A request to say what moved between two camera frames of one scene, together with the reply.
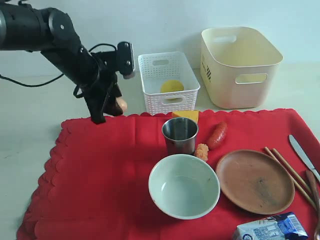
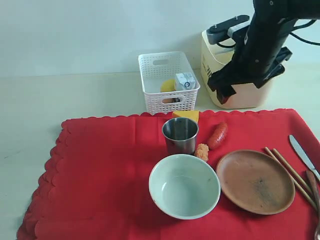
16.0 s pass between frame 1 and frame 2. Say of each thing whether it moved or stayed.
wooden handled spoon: stayed
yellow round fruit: stayed
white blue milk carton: moved
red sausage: stayed
